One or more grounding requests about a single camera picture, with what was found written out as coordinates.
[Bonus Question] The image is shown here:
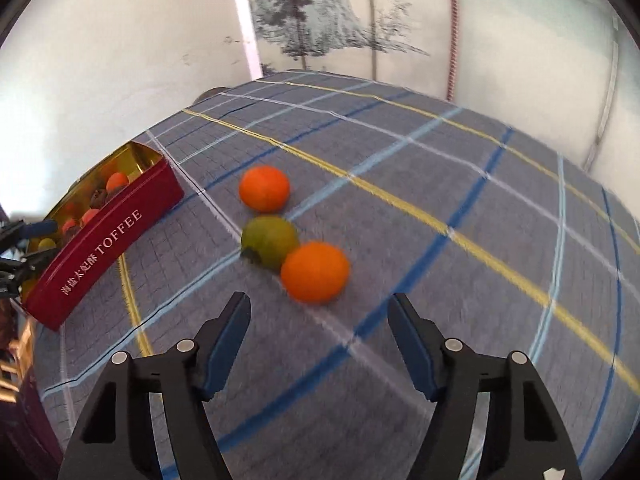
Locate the small orange tangerine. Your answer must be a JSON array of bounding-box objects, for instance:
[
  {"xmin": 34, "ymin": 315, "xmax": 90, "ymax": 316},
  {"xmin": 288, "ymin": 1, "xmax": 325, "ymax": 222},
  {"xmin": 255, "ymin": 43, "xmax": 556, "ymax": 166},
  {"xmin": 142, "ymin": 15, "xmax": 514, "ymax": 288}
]
[{"xmin": 238, "ymin": 165, "xmax": 291, "ymax": 213}]

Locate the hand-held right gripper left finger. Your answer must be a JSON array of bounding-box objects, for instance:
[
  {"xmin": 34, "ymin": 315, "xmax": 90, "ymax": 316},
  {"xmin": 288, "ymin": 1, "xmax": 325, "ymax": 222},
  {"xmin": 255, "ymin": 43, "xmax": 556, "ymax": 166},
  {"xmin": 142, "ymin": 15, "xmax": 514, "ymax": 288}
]
[{"xmin": 57, "ymin": 291, "xmax": 252, "ymax": 480}]

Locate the thin grey pole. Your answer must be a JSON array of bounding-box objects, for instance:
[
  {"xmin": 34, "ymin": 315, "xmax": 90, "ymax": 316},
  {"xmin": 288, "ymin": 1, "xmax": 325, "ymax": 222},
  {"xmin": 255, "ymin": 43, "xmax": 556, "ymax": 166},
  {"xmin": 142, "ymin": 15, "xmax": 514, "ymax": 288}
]
[{"xmin": 582, "ymin": 15, "xmax": 622, "ymax": 173}]

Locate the grey plaid tablecloth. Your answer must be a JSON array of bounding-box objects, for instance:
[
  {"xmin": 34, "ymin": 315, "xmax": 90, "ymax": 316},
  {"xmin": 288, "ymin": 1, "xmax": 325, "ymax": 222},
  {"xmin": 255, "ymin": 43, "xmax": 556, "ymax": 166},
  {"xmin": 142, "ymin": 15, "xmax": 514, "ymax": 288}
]
[{"xmin": 32, "ymin": 70, "xmax": 640, "ymax": 480}]

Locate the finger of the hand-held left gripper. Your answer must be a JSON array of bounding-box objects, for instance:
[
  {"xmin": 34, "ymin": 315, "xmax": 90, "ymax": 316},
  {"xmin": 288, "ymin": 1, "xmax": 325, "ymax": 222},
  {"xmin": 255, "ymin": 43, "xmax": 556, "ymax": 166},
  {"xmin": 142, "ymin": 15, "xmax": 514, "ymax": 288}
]
[
  {"xmin": 0, "ymin": 218, "xmax": 57, "ymax": 253},
  {"xmin": 0, "ymin": 249, "xmax": 56, "ymax": 301}
]

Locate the ink landscape painted screen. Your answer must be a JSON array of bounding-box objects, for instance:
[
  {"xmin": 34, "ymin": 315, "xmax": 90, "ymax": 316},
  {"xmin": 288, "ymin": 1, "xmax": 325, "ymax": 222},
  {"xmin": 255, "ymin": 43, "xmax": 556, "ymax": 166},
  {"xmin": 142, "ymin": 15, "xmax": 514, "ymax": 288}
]
[{"xmin": 227, "ymin": 0, "xmax": 640, "ymax": 176}]

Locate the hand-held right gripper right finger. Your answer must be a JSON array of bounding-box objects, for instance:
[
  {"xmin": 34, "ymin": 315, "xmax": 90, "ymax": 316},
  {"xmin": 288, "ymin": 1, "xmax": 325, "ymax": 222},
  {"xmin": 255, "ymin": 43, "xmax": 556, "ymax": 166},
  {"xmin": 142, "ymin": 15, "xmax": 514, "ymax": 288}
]
[{"xmin": 388, "ymin": 293, "xmax": 583, "ymax": 480}]

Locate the red striped cord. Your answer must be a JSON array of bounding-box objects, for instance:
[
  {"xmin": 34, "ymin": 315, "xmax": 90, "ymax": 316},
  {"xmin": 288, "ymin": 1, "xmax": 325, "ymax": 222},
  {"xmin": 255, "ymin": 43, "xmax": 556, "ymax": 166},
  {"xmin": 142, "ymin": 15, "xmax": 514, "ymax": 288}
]
[{"xmin": 445, "ymin": 0, "xmax": 460, "ymax": 102}]

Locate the large orange tangerine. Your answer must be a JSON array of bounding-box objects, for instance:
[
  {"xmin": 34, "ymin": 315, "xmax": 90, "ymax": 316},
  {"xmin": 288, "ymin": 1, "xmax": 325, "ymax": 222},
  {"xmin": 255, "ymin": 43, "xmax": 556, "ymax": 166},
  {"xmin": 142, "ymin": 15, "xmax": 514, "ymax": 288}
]
[{"xmin": 280, "ymin": 241, "xmax": 351, "ymax": 306}]

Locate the red rectangular tin box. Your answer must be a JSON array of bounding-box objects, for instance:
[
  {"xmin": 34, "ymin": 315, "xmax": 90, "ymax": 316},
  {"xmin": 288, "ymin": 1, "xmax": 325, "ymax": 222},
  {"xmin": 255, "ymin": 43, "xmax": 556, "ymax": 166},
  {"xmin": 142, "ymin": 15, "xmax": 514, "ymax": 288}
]
[{"xmin": 20, "ymin": 141, "xmax": 185, "ymax": 332}]

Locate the smooth green fruit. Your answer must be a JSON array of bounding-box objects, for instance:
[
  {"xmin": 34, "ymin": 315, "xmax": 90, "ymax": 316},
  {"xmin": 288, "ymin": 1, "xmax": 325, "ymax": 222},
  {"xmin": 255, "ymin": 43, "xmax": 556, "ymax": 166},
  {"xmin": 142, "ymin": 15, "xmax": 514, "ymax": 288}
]
[{"xmin": 241, "ymin": 215, "xmax": 301, "ymax": 273}]

